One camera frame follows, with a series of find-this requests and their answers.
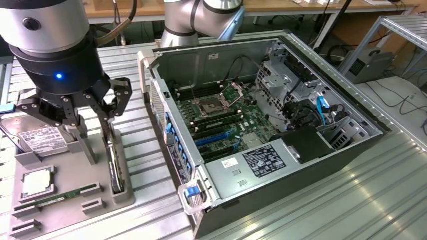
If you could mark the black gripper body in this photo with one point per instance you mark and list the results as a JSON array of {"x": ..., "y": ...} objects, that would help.
[{"x": 63, "y": 67}]

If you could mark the graphics card with metal bracket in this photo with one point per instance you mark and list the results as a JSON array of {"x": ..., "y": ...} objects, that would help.
[{"x": 116, "y": 160}]

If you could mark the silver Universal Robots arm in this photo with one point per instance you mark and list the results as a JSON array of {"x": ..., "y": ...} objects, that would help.
[{"x": 43, "y": 15}]

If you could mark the blue disk caddy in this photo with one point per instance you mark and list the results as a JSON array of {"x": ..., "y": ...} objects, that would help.
[{"x": 7, "y": 109}]

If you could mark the silver hard disk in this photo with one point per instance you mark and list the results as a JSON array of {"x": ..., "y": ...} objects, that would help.
[{"x": 37, "y": 140}]

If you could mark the black RAM slot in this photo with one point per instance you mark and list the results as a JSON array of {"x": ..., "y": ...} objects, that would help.
[
  {"x": 201, "y": 94},
  {"x": 197, "y": 89}
]

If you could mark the CPU socket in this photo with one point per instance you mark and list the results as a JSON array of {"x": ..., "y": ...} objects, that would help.
[{"x": 212, "y": 108}]

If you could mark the silver CPU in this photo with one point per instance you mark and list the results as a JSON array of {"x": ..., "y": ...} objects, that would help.
[{"x": 38, "y": 182}]

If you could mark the black RAM stick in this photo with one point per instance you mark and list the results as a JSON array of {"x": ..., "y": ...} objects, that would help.
[{"x": 217, "y": 121}]

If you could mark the grey parts rack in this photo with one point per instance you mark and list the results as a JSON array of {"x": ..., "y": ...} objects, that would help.
[{"x": 70, "y": 180}]

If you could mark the blue expansion slot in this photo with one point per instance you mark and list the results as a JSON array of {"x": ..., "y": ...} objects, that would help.
[{"x": 212, "y": 139}]

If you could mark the metal socket cover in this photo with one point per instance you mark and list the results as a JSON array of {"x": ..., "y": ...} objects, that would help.
[{"x": 234, "y": 93}]

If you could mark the black expansion slot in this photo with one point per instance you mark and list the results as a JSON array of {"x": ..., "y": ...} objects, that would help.
[{"x": 218, "y": 153}]

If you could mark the green RAM stick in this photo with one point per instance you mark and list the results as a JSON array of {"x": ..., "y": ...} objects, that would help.
[{"x": 68, "y": 195}]

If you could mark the green motherboard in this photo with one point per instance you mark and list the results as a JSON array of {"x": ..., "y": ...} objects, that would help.
[{"x": 248, "y": 117}]

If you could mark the blue case latch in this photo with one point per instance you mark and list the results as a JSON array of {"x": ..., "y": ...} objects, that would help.
[{"x": 192, "y": 192}]

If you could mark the silver chipset heatsink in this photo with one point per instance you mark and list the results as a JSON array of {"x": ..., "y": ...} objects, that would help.
[{"x": 253, "y": 141}]

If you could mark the silver power supply unit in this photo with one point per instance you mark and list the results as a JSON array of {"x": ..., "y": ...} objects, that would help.
[{"x": 234, "y": 172}]

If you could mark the silver disk bay cage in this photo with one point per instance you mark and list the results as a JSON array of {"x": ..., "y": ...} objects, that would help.
[{"x": 277, "y": 82}]

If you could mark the black fan shroud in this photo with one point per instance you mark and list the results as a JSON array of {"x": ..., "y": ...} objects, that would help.
[{"x": 304, "y": 145}]

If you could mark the wooden desk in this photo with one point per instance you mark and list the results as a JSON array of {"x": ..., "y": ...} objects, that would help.
[{"x": 281, "y": 8}]

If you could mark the open black PC case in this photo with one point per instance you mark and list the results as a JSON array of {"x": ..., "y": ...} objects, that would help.
[{"x": 301, "y": 180}]

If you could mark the aluminium slat frame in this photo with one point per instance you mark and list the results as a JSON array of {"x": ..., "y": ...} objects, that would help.
[{"x": 401, "y": 27}]

